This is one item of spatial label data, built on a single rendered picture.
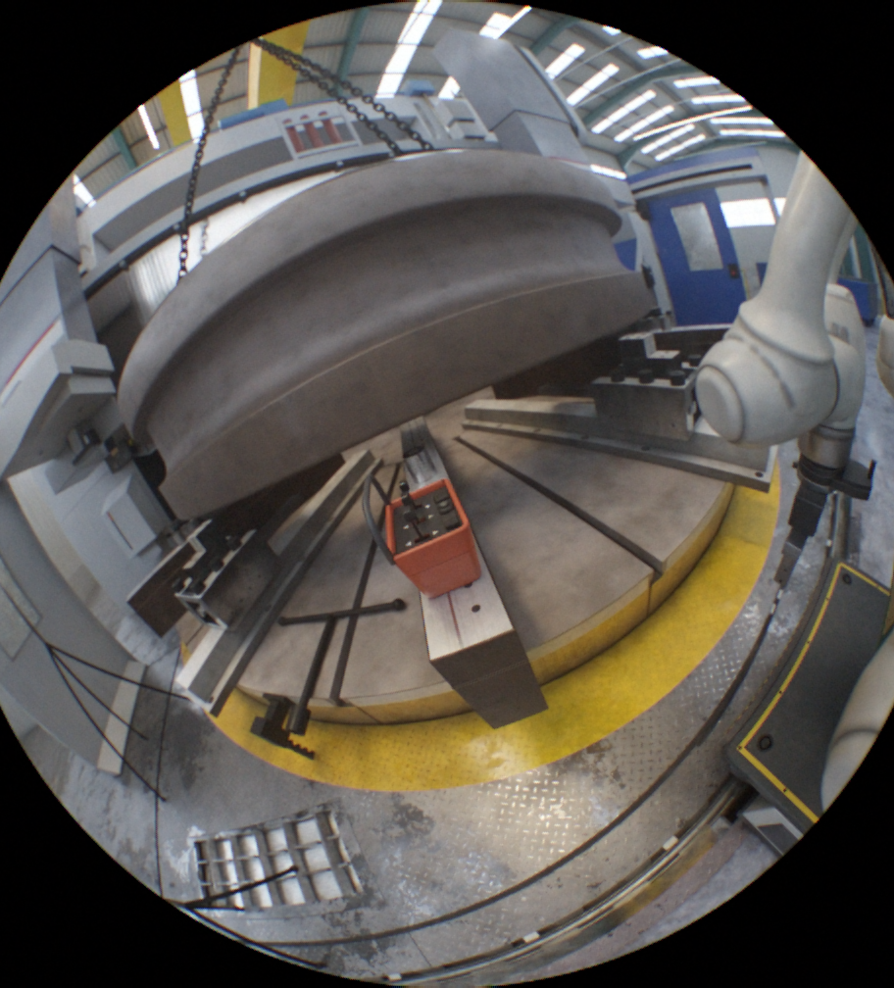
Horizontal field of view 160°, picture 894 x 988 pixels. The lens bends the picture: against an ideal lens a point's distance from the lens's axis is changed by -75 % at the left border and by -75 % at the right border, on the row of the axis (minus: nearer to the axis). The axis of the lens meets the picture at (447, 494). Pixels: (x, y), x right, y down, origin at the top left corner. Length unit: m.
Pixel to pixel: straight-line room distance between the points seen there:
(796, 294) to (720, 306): 5.08
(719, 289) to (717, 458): 4.13
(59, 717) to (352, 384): 3.09
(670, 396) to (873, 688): 1.18
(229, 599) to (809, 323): 1.63
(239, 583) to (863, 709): 1.59
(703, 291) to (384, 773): 5.81
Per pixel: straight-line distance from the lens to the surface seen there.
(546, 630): 0.92
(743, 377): 0.29
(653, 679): 1.18
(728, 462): 1.42
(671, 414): 1.32
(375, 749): 1.33
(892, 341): 0.99
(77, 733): 3.20
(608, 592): 0.97
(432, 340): 1.03
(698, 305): 5.49
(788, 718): 0.89
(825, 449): 0.49
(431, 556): 0.50
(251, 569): 1.53
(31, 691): 3.13
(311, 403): 1.08
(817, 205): 0.33
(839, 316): 0.45
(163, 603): 2.64
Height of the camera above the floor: 1.08
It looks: 27 degrees down
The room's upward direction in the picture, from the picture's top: 24 degrees counter-clockwise
